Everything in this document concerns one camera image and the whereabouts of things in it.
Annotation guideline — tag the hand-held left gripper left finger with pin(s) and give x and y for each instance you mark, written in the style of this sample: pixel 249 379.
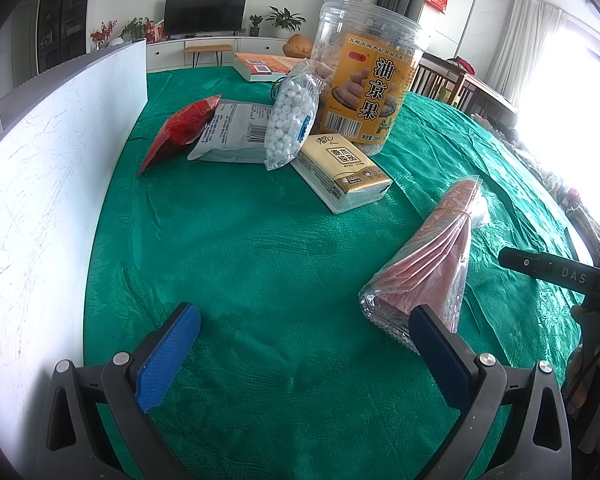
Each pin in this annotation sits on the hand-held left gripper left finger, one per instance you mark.
pixel 167 355

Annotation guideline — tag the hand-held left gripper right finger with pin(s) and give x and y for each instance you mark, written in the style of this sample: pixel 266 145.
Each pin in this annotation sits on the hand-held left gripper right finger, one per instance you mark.
pixel 440 355

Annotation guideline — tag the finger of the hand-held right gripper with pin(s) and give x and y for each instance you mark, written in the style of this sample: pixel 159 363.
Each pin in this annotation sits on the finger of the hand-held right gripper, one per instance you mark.
pixel 525 262

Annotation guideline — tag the pink plastic bag bundle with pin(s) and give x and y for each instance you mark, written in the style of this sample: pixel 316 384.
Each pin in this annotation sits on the pink plastic bag bundle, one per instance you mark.
pixel 425 270

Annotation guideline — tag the white cardboard box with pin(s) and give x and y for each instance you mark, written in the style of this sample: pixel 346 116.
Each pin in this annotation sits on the white cardboard box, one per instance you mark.
pixel 55 185

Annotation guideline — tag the red patterned packet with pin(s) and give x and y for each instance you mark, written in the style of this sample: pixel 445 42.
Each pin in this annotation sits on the red patterned packet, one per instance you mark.
pixel 177 127

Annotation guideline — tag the green tablecloth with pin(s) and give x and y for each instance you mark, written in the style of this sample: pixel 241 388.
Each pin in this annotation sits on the green tablecloth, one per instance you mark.
pixel 260 240

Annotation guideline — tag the bright window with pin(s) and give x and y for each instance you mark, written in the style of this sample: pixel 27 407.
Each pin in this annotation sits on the bright window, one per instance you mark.
pixel 580 110

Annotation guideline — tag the wooden railing bed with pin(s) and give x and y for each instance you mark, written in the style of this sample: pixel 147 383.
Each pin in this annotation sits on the wooden railing bed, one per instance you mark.
pixel 450 80

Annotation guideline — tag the yellow white tissue pack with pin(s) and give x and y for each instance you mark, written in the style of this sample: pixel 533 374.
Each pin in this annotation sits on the yellow white tissue pack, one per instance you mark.
pixel 340 175

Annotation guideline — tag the white curtain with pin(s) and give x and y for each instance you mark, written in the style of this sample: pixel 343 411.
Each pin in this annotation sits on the white curtain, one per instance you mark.
pixel 525 45

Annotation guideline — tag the white snack packet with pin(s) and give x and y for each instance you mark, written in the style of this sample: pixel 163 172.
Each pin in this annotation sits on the white snack packet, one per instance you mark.
pixel 230 132

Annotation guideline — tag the clear plastic snack jar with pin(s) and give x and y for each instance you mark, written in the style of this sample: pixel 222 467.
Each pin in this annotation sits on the clear plastic snack jar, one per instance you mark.
pixel 365 95

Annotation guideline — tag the clear bag of white balls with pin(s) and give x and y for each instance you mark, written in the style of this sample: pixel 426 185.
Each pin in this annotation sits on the clear bag of white balls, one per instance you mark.
pixel 285 120

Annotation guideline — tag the white television cabinet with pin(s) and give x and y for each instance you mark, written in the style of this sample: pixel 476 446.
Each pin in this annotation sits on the white television cabinet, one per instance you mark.
pixel 165 55

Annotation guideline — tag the orange cover book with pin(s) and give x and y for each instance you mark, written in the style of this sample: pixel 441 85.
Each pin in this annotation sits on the orange cover book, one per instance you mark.
pixel 265 62

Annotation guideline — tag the wooden stool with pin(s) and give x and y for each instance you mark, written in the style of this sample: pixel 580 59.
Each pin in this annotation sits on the wooden stool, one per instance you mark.
pixel 207 48

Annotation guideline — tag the orange lounge chair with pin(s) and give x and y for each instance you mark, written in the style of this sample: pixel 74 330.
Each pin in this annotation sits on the orange lounge chair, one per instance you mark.
pixel 297 45

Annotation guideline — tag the red gift box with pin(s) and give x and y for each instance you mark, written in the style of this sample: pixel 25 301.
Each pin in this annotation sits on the red gift box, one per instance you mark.
pixel 154 33

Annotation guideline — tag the red flowers in vase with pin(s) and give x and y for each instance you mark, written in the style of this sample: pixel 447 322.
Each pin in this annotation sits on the red flowers in vase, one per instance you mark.
pixel 102 35

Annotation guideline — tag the bushy green potted plant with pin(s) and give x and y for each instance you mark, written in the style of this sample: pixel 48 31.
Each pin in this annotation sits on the bushy green potted plant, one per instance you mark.
pixel 135 29

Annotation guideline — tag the large green potted plant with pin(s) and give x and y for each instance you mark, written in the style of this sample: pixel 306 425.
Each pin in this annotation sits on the large green potted plant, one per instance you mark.
pixel 285 20

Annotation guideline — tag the black television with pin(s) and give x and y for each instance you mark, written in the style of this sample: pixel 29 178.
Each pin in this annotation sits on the black television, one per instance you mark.
pixel 205 15

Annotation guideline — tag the small green potted plant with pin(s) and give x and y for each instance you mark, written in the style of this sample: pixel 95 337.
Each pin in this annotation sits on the small green potted plant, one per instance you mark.
pixel 255 24

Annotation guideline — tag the black display cabinet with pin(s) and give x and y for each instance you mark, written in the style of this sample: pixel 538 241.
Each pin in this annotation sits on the black display cabinet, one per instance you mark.
pixel 62 20

